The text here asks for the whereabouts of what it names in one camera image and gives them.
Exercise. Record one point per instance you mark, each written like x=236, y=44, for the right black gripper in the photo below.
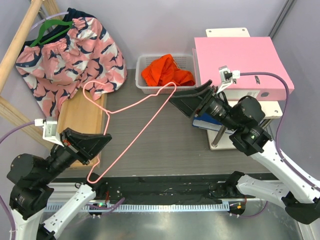
x=195, y=100

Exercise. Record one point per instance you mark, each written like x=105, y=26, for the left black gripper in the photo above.
x=87, y=145

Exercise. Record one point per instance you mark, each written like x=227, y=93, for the orange shorts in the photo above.
x=165, y=70

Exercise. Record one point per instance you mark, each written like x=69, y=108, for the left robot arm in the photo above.
x=31, y=176

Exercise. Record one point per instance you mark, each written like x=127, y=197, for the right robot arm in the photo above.
x=298, y=193

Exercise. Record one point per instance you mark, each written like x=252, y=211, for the pink patterned shorts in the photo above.
x=84, y=56

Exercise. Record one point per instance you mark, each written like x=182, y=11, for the blue book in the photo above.
x=206, y=122

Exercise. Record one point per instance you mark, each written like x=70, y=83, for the wooden clothes rack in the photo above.
x=17, y=94

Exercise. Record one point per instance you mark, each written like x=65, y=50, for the white perforated basket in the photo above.
x=184, y=62

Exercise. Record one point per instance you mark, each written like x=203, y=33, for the white small shelf stand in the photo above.
x=249, y=108

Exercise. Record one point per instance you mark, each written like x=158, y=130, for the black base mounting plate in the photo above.
x=167, y=190

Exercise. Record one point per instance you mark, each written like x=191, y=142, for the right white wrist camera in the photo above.
x=227, y=78

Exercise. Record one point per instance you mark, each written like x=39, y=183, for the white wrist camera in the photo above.
x=227, y=78
x=49, y=126

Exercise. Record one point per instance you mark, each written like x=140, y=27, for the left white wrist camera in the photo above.
x=49, y=126

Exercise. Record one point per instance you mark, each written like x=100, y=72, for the aluminium slotted rail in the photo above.
x=64, y=186

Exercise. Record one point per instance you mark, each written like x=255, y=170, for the pink ring binder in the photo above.
x=244, y=54

